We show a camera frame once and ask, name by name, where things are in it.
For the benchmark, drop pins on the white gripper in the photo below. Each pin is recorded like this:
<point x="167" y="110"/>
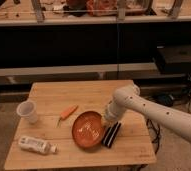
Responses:
<point x="113" y="113"/>

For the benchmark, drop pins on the orange ceramic bowl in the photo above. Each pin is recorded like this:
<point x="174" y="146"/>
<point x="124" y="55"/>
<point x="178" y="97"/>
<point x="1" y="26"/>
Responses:
<point x="87" y="130"/>

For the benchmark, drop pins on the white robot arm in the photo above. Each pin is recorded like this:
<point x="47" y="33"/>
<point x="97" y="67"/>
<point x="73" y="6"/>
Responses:
<point x="128" y="98"/>

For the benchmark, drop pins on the black white striped block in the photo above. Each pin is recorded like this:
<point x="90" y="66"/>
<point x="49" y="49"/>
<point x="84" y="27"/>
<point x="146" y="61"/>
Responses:
<point x="110" y="135"/>

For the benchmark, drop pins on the orange carrot toy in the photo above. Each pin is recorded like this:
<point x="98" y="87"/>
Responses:
<point x="67" y="112"/>

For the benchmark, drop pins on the wooden table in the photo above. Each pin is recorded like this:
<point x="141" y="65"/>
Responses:
<point x="58" y="105"/>

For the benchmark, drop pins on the black box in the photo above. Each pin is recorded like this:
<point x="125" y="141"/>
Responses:
<point x="174" y="59"/>

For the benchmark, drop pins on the translucent plastic cup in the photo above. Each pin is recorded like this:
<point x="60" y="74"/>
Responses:
<point x="27" y="111"/>

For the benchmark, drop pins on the white plastic bottle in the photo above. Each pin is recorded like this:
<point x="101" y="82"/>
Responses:
<point x="36" y="145"/>

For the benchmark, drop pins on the long wooden shelf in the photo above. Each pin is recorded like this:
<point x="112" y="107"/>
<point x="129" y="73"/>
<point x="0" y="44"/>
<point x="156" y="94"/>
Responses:
<point x="81" y="12"/>

